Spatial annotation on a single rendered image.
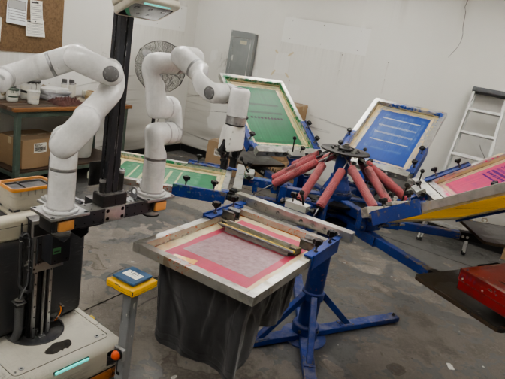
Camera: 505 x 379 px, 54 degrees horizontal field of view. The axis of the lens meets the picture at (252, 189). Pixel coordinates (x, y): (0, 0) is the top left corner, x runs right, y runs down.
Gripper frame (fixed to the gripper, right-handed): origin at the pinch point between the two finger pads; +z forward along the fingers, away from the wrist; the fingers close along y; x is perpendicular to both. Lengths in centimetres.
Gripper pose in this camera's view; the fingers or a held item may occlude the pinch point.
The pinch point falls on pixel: (228, 163)
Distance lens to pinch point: 190.6
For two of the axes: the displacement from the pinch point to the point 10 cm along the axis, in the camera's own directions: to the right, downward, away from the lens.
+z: -1.7, 9.4, 2.9
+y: -6.0, 1.3, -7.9
